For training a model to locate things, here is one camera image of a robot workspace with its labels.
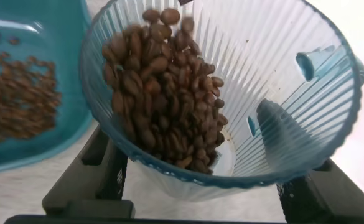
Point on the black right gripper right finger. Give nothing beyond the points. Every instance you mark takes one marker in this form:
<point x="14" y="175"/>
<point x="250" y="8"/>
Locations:
<point x="324" y="199"/>

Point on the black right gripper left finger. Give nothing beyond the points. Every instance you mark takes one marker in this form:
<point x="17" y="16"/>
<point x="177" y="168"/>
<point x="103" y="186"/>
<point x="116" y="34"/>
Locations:
<point x="91" y="180"/>

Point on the brown coffee beans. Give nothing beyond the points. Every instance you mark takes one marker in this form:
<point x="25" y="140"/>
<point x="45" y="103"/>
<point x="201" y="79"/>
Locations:
<point x="163" y="93"/>

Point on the translucent teal ribbed cup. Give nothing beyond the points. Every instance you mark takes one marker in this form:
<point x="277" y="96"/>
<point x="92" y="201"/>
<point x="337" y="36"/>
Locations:
<point x="278" y="46"/>

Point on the teal square plastic basin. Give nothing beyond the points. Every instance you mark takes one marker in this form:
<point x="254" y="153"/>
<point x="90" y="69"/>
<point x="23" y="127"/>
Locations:
<point x="69" y="46"/>

